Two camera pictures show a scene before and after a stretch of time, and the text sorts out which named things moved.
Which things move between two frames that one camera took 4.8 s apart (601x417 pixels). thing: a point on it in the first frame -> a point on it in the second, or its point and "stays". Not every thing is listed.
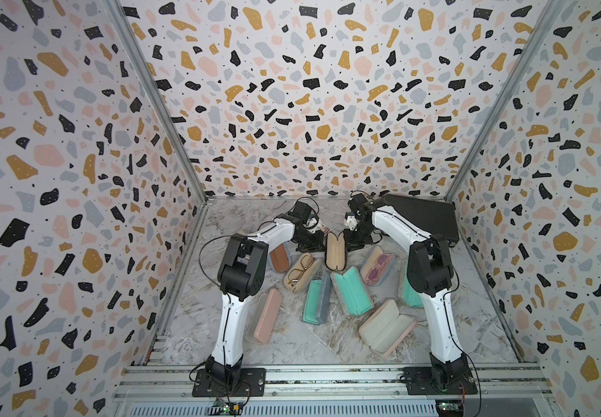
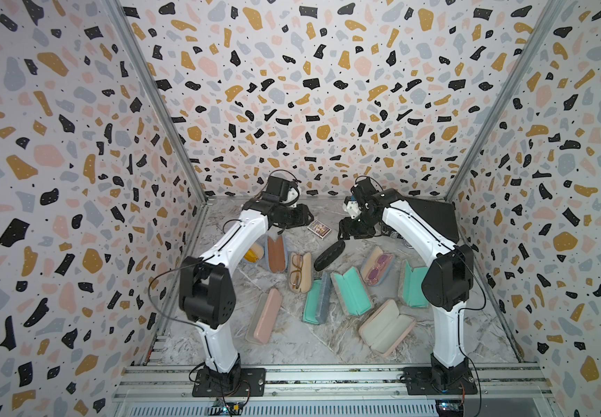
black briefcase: (430, 215) stays
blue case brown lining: (280, 258) stays
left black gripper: (319, 245) -> (305, 212)
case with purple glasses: (378, 267) stays
